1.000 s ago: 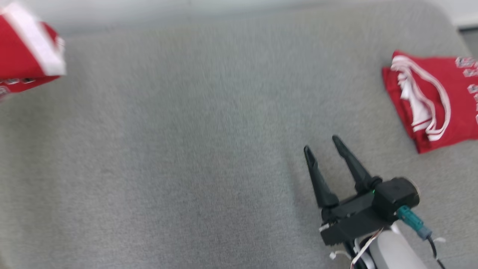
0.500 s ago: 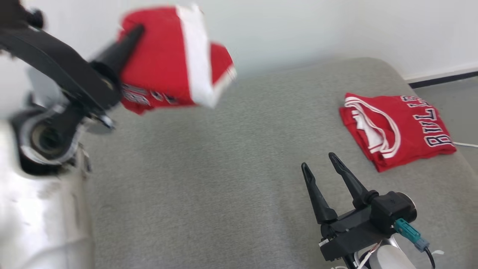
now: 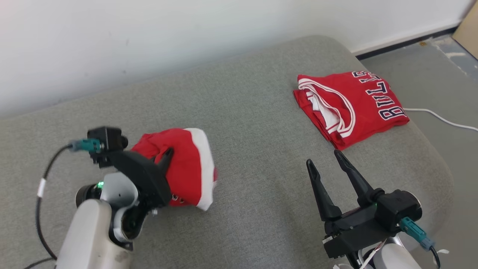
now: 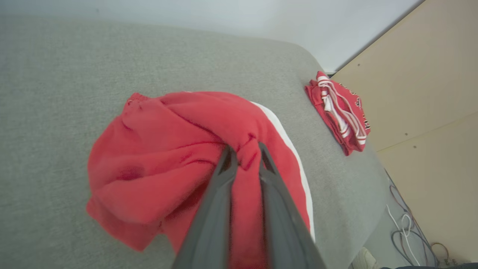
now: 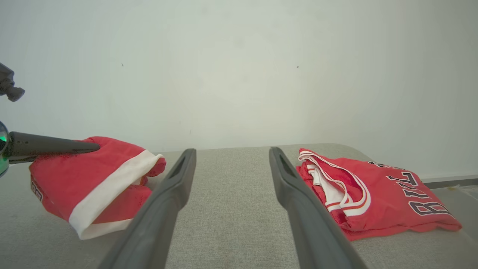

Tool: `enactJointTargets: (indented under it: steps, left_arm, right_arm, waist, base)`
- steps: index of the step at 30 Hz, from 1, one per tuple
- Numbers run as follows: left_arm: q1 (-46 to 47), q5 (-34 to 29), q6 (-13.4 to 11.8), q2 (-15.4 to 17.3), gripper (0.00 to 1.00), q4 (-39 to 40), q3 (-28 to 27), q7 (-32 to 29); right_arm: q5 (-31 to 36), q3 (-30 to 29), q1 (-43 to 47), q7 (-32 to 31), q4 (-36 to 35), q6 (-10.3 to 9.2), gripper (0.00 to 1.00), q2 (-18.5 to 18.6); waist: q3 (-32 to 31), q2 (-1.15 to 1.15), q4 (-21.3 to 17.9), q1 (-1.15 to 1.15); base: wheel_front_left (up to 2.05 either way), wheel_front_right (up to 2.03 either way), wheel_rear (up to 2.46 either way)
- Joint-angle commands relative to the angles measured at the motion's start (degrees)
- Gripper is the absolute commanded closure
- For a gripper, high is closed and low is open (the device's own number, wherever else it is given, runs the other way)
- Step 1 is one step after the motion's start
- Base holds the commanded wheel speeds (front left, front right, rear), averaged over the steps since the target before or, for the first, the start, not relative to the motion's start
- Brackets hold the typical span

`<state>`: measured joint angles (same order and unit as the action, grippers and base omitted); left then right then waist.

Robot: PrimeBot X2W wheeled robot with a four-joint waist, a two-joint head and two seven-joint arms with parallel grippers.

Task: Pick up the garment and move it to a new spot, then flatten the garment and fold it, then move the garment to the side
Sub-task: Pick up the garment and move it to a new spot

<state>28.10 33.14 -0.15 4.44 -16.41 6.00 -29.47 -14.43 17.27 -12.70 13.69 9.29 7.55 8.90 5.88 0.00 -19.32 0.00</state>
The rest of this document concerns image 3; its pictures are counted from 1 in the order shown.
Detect dark wall baseboard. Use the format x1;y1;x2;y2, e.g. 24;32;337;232
355;26;460;60

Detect brown cardboard board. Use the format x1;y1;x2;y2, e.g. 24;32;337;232
452;0;478;60

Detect teal cable connector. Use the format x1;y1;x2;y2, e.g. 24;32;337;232
69;139;102;153
399;217;434;250

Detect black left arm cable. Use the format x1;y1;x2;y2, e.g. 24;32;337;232
24;145;73;269

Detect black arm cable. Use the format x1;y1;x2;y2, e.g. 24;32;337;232
24;145;73;269
429;247;442;269

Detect red shorts with white band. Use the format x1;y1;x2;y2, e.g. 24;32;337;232
131;128;219;211

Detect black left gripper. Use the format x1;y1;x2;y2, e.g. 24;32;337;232
108;148;174;210

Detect white floor cable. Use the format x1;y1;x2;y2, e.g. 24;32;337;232
403;108;478;132

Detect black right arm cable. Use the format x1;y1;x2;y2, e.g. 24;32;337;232
429;247;442;269

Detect red Bulls jersey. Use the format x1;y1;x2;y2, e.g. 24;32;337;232
293;70;410;151

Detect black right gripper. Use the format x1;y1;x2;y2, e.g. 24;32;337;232
306;149;402;259

